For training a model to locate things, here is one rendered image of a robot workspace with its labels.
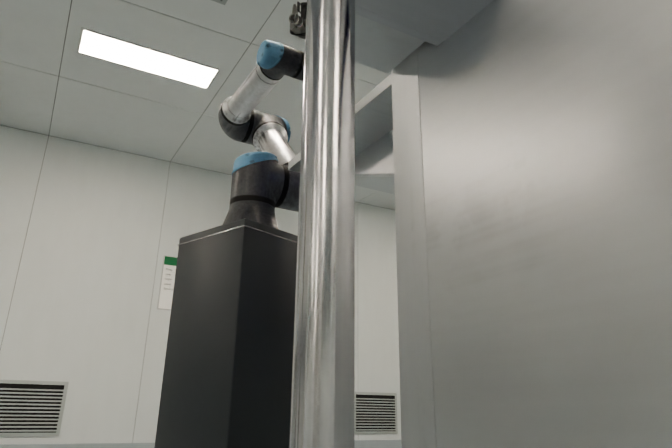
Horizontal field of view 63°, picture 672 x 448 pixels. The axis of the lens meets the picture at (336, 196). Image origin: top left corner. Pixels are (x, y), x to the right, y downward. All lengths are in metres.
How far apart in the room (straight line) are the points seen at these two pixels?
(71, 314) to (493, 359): 5.42
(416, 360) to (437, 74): 0.36
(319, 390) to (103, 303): 5.49
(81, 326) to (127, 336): 0.43
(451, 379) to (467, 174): 0.23
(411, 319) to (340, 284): 0.26
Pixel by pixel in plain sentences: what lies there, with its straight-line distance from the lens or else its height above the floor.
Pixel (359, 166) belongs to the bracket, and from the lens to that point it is 1.07.
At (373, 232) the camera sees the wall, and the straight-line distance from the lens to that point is 7.24.
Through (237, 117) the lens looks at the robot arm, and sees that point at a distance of 1.75.
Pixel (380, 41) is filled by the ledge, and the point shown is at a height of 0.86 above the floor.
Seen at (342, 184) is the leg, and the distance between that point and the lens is 0.48.
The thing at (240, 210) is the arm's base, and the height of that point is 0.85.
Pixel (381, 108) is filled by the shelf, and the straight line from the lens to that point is 0.94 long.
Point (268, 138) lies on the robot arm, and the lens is 1.74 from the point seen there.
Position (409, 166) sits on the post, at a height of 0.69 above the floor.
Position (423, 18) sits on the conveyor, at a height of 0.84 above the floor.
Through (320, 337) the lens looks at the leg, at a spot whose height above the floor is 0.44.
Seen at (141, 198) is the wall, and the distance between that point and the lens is 6.20.
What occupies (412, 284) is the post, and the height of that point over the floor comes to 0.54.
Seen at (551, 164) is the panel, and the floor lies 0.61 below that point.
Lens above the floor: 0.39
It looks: 21 degrees up
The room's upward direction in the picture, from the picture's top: 1 degrees clockwise
